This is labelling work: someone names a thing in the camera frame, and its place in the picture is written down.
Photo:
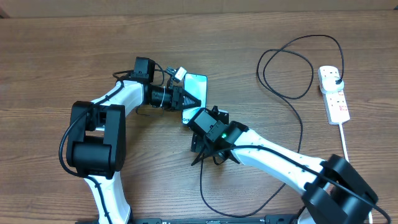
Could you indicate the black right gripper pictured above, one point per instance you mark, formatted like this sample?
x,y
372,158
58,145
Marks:
x,y
201,145

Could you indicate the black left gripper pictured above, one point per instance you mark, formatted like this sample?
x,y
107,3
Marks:
x,y
177,93

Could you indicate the blue Galaxy smartphone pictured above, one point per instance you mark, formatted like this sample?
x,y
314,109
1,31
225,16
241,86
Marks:
x,y
196,85

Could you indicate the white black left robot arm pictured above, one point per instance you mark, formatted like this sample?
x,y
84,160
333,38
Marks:
x,y
94,145

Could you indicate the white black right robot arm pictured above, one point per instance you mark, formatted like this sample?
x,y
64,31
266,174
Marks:
x,y
332,191

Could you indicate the white charger plug adapter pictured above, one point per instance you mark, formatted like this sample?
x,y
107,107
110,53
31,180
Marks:
x,y
331,84

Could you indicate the white power strip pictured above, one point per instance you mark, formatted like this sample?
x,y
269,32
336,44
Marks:
x,y
335,103

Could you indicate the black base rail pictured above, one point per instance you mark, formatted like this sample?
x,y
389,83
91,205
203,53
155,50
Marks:
x,y
268,219

